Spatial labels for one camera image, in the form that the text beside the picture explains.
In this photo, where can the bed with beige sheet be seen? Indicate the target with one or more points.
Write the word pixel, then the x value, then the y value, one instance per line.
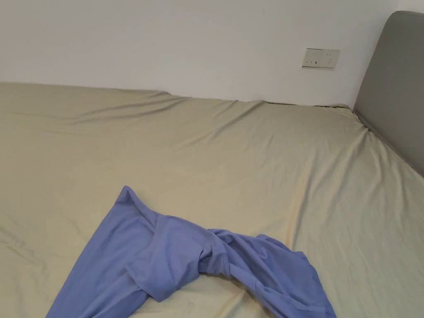
pixel 212 149

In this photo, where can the grey padded headboard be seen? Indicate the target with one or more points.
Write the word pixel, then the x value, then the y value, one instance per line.
pixel 394 86

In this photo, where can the blue garment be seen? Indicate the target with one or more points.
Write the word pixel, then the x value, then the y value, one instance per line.
pixel 159 258

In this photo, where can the white wall socket plate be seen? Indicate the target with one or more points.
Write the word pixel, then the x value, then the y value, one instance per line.
pixel 320 58

